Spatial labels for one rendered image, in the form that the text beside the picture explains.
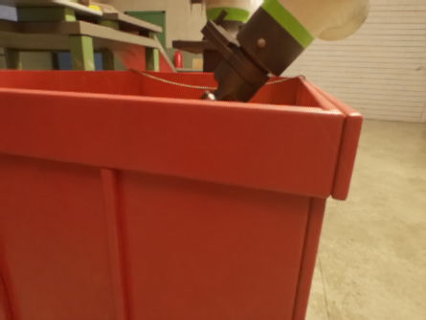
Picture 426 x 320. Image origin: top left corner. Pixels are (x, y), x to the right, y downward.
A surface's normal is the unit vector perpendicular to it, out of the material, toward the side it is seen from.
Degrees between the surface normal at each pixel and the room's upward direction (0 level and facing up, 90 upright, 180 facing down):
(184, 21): 90
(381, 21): 90
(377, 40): 90
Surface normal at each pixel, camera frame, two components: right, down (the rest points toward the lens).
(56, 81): 0.96, 0.11
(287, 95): -0.27, 0.29
